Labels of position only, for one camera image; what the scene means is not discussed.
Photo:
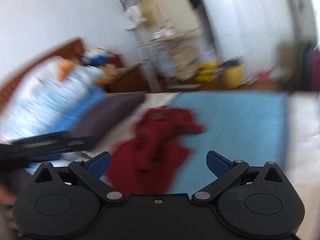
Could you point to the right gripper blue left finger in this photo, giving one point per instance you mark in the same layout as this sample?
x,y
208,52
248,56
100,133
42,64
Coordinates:
x,y
90,172

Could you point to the dark brown folded blanket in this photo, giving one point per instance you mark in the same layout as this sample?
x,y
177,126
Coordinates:
x,y
107,114

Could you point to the wooden bed headboard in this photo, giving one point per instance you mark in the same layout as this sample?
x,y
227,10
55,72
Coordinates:
x,y
69,50

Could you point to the wooden nightstand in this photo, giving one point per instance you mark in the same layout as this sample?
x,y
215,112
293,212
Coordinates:
x,y
130,81

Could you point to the light blue bed sheet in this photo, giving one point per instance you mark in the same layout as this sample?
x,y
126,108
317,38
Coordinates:
x,y
250,126

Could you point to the person's left hand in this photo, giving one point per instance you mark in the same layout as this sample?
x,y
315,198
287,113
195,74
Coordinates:
x,y
8,199

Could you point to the yellow plastic bag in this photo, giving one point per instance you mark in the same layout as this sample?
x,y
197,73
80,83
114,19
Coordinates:
x,y
207,72

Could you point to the red knit sweater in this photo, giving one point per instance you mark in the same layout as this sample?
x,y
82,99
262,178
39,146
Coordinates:
x,y
147,163

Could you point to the white rolling side table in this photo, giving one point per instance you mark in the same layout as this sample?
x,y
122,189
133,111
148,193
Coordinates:
x,y
154,59

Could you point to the white tote bag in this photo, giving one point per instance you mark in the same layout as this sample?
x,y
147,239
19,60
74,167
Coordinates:
x,y
133,18

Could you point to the brown paper bag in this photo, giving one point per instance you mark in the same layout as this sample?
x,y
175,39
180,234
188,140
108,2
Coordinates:
x,y
185,58

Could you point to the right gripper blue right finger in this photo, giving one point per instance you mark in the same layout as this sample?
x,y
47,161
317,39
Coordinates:
x,y
227,173

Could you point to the yellow trash bin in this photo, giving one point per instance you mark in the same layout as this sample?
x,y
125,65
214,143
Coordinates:
x,y
232,73

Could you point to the light blue quilted duvet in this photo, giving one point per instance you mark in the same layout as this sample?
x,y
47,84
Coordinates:
x,y
41,99

